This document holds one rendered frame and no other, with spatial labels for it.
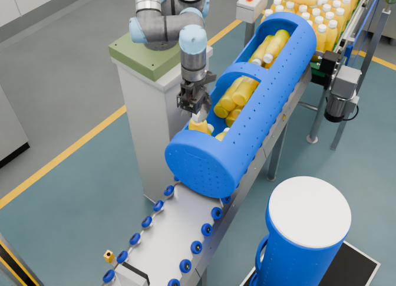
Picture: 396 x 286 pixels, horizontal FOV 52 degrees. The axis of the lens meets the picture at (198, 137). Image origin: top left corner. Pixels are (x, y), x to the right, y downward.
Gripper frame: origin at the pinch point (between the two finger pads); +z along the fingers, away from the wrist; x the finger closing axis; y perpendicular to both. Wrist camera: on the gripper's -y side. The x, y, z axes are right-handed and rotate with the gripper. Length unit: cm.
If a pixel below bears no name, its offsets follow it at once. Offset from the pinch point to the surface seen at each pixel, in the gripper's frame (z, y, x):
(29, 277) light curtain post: 24, 67, -24
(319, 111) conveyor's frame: 94, -118, 25
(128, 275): 17, 53, 5
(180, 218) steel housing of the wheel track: 32.6, 22.2, 4.6
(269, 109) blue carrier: 8.7, -22.4, 18.0
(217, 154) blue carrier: 3.4, 9.4, 12.3
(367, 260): 110, -39, 82
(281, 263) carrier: 40, 17, 44
